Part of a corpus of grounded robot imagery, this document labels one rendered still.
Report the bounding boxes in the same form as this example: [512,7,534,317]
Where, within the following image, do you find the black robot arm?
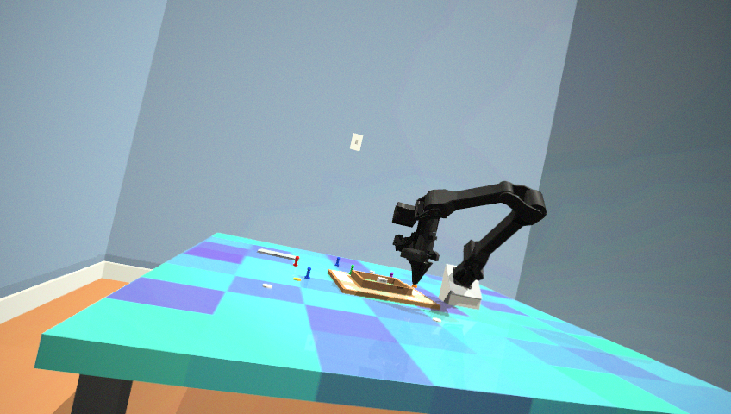
[392,181,547,289]

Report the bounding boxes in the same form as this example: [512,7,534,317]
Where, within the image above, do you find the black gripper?
[400,229,440,285]

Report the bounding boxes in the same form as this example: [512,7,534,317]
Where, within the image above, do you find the orange board border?
[328,269,440,310]

